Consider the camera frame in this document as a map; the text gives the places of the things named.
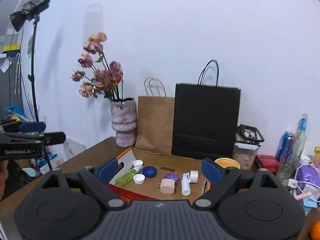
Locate green spray bottle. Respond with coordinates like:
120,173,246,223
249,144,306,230
115,165,143,187

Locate white tape roll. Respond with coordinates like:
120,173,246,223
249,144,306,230
189,170,199,184

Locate white jar lid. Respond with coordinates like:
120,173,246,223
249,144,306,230
133,174,145,184

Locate white bottle cap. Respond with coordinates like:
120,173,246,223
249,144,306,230
133,160,144,170

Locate purple gear lid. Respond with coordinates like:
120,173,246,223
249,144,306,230
163,172,180,183

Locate blue gear lid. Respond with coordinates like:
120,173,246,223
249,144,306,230
142,166,157,178

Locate pink power adapter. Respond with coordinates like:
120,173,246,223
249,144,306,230
157,178,176,194

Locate small white spray bottle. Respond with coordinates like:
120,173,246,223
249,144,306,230
181,173,191,196

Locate yellow mug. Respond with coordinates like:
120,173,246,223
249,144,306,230
214,158,241,169

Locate red cardboard box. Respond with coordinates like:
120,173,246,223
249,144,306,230
107,147,210,203

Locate clear food container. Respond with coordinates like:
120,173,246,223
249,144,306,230
232,124,265,171

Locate red book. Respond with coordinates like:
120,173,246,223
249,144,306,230
254,154,279,174

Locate black paper bag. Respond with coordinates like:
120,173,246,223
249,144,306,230
171,72,241,160

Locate clear glass bottle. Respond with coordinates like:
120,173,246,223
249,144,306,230
276,113,308,182

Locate blue soda can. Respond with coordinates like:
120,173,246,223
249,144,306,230
275,132,295,163

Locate pink ceramic vase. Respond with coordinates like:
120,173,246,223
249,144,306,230
111,98,137,147

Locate brown paper bag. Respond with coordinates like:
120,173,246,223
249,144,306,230
135,77,175,156

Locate purple plastic container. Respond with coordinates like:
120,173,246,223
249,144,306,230
296,165,319,190

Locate dried pink roses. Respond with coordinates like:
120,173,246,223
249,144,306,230
71,31,124,102

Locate orange fruit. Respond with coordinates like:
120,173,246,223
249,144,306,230
309,220,320,240

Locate black studio light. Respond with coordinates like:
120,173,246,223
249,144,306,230
9,0,50,33

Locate white wall heater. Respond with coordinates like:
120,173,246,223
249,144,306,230
63,137,86,160

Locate white charging cable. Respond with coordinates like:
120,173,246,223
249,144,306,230
287,163,320,203

